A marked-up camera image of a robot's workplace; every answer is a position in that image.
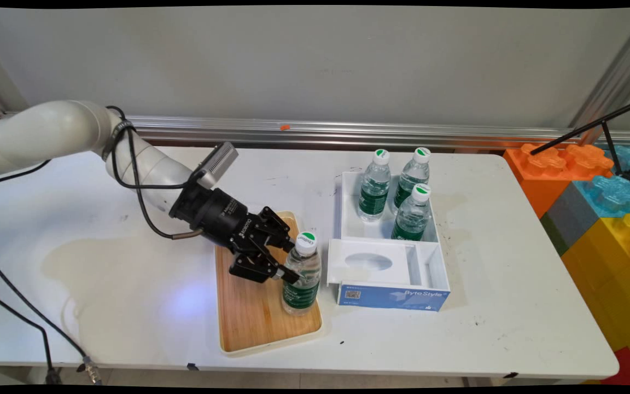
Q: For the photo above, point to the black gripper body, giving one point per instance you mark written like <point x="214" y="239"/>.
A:
<point x="219" y="216"/>

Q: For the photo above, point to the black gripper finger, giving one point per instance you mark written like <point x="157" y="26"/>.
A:
<point x="257" y="265"/>
<point x="279" y="232"/>

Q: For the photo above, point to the clear water bottle green label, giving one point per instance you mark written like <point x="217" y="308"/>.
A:
<point x="413" y="175"/>
<point x="410" y="216"/>
<point x="374" y="189"/>
<point x="301" y="295"/>

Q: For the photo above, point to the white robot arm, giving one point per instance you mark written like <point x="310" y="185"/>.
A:
<point x="47" y="131"/>

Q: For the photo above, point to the wooden tray cream rim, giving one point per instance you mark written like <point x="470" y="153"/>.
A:
<point x="249" y="323"/>

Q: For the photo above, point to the white blue cardboard box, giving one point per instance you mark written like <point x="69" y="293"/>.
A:
<point x="391" y="298"/>

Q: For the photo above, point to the orange foam block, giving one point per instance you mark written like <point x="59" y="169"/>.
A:
<point x="539" y="180"/>

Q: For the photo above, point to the grey foam block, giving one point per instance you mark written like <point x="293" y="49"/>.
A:
<point x="566" y="219"/>

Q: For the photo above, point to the blue foam block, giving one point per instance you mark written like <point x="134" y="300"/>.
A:
<point x="616" y="197"/>

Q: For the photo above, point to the black tripod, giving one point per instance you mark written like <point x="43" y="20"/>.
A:
<point x="610" y="139"/>

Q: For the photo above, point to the red foam block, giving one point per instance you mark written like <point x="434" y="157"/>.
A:
<point x="629" y="369"/>

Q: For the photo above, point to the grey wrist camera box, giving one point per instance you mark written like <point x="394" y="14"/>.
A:
<point x="219" y="164"/>

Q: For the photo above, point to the horizontal aluminium frame rail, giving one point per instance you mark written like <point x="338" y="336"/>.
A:
<point x="402" y="134"/>

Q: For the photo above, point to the slanted aluminium frame post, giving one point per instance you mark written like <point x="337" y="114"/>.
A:
<point x="616" y="71"/>

